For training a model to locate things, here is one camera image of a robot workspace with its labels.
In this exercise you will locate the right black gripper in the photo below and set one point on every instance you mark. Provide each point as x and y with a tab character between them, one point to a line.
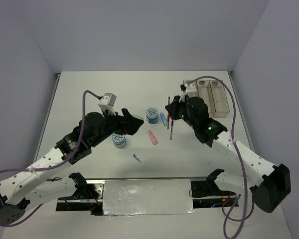
172	108

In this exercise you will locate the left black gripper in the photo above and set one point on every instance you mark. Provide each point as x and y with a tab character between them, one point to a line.
131	124

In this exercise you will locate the red pen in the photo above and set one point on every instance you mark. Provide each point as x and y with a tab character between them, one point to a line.
168	117

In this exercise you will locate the blue pen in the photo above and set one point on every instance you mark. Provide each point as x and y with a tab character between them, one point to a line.
171	129

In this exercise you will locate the blue pen cap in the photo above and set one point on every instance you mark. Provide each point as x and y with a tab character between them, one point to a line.
136	157

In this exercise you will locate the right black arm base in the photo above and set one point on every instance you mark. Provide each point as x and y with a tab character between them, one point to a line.
206	194

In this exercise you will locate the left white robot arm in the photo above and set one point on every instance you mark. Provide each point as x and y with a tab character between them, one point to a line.
31	187

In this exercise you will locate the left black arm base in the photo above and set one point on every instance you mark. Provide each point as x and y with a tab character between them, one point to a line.
88	196

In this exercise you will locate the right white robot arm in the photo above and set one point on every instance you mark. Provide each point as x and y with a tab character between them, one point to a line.
270	183

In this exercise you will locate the green correction tape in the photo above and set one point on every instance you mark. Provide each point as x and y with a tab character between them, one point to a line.
137	116

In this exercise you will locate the blue correction tape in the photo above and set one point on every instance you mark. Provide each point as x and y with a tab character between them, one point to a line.
164	119

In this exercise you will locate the blue jar near centre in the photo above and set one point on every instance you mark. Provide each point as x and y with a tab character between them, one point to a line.
118	140

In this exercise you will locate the blue jar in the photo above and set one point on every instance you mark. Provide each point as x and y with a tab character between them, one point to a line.
118	140
152	115

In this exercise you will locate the blue jar near back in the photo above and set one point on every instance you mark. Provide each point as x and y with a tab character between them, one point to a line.
152	115

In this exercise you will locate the pink correction tape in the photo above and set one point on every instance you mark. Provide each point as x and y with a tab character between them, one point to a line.
152	137

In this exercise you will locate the clear three-compartment organizer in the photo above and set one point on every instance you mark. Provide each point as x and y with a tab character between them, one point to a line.
214	95

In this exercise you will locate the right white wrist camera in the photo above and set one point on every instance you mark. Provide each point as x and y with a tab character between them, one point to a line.
188	90

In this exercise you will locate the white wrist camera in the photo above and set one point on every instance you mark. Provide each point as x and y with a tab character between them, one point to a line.
188	90
106	103

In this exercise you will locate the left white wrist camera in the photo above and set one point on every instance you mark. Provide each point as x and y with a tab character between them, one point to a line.
106	103

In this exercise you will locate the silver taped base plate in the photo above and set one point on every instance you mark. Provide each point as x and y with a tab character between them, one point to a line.
147	197

